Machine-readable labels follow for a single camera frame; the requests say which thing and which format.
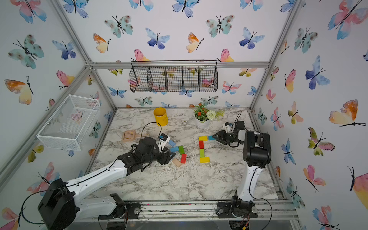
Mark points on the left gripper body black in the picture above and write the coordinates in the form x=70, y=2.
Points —
x=162, y=158

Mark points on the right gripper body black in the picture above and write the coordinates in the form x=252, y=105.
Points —
x=227, y=138

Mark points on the yellow block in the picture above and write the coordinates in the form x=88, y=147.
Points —
x=204, y=159
x=203, y=138

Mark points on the natural wood block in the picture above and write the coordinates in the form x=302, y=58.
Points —
x=176, y=162

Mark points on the red block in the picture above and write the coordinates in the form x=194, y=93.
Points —
x=201, y=144
x=183, y=158

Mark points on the lime green block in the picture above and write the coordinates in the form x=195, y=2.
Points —
x=202, y=153

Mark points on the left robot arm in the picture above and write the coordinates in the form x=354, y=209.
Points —
x=66, y=202

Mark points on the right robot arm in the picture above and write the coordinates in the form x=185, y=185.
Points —
x=256, y=152

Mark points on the pink plastic scoop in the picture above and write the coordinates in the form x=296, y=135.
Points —
x=130, y=136

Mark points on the light blue block middle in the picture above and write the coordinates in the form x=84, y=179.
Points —
x=174, y=149

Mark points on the potted flower plant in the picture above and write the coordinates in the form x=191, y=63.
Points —
x=204, y=116

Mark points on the dark green block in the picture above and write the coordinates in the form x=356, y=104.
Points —
x=181, y=150

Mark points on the yellow cup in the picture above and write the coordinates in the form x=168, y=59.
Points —
x=161, y=116

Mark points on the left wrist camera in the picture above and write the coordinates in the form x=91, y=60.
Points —
x=163, y=140

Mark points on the black wire wall basket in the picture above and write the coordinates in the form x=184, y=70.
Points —
x=173, y=76

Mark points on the white mesh wall basket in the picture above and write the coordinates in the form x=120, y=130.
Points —
x=67, y=126

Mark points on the aluminium front rail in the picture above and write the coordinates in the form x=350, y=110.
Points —
x=184, y=211

